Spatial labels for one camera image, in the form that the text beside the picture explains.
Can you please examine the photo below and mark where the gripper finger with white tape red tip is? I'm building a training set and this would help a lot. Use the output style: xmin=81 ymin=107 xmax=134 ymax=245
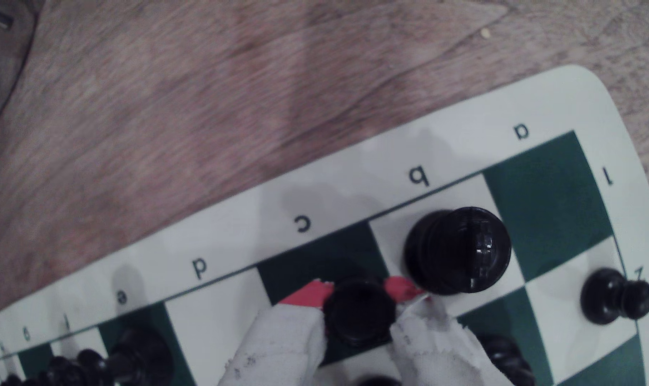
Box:
xmin=383 ymin=276 xmax=515 ymax=386
xmin=217 ymin=280 xmax=335 ymax=386

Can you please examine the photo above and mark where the black rook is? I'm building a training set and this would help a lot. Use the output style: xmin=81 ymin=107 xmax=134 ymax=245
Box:
xmin=322 ymin=277 xmax=397 ymax=348

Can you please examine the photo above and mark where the green and white chess mat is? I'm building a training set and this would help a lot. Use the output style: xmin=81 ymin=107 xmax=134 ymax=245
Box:
xmin=0 ymin=64 xmax=649 ymax=386

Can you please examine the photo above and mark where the black queen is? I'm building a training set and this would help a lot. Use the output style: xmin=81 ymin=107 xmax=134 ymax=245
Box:
xmin=475 ymin=335 xmax=535 ymax=386

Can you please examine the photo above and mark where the black bishop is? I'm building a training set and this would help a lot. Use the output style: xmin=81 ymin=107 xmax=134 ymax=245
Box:
xmin=45 ymin=356 xmax=83 ymax=386
xmin=403 ymin=206 xmax=513 ymax=297

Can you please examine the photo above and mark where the black king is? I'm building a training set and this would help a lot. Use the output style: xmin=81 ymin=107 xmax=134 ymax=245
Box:
xmin=75 ymin=326 xmax=175 ymax=386

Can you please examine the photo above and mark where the black pawn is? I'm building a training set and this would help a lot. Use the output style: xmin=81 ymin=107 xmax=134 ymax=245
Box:
xmin=580 ymin=267 xmax=649 ymax=326

